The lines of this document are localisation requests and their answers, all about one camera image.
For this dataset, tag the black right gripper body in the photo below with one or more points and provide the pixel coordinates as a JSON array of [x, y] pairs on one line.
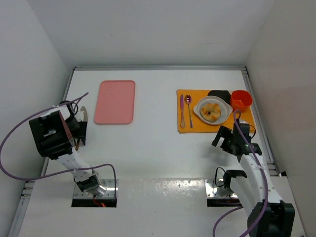
[[227, 142]]

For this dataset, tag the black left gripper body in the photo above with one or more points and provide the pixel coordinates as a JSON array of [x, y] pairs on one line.
[[82, 129]]

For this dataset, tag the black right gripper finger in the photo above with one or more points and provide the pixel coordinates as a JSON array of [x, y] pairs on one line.
[[223, 132], [226, 144]]

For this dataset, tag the steel cake server wooden handle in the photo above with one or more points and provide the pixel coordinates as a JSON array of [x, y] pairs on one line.
[[85, 118]]

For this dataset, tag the golden knotted bread roll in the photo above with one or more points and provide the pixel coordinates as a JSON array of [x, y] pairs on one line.
[[211, 112]]

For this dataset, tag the pink rectangular tray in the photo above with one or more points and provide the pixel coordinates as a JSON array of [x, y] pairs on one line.
[[115, 102]]

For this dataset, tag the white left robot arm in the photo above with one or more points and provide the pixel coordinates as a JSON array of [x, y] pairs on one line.
[[58, 134]]

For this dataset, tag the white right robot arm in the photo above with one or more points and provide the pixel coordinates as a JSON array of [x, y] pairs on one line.
[[268, 214]]

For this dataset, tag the white plate blue swirl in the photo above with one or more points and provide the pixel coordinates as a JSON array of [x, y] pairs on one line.
[[226, 109]]

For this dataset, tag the orange cup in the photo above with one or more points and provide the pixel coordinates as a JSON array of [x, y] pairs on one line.
[[240, 100]]

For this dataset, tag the black coaster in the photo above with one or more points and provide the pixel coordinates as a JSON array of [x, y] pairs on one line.
[[223, 94]]

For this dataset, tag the iridescent table knife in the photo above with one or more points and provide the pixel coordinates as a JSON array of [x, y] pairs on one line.
[[182, 122]]

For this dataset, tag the iridescent spoon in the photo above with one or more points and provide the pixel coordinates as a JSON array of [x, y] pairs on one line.
[[188, 101]]

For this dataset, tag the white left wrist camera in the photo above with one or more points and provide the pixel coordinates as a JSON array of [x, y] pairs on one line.
[[80, 116]]

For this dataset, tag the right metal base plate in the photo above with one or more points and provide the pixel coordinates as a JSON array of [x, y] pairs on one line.
[[217, 192]]

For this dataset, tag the metal base plate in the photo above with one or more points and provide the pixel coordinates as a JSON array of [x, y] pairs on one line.
[[107, 191], [217, 192]]

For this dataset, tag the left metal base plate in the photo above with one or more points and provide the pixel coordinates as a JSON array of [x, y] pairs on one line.
[[107, 191]]

